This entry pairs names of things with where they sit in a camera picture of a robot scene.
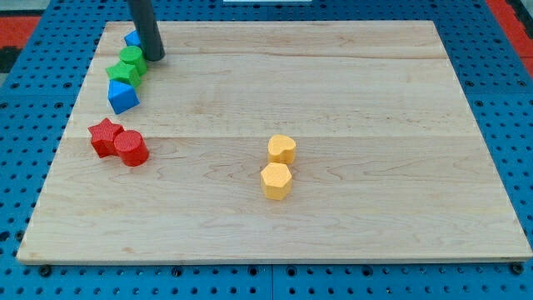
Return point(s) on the yellow heart block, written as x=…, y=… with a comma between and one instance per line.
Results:
x=281, y=149

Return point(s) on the yellow hexagon block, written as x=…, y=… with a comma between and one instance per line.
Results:
x=276, y=181

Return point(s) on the light wooden board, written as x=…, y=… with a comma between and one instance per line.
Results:
x=390, y=164

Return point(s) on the red cylinder block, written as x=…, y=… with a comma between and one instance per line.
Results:
x=131, y=148

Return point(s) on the blue triangle block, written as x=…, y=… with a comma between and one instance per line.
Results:
x=121, y=96

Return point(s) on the green star block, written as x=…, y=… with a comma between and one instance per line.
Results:
x=124, y=73

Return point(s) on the red star block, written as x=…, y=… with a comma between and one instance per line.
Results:
x=103, y=136

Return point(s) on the green cylinder block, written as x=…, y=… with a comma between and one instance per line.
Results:
x=133, y=55

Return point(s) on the blue cube block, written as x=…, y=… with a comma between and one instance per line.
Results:
x=132, y=39

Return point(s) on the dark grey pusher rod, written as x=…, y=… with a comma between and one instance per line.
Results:
x=145, y=22

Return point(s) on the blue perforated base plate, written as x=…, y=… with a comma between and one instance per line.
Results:
x=41, y=89

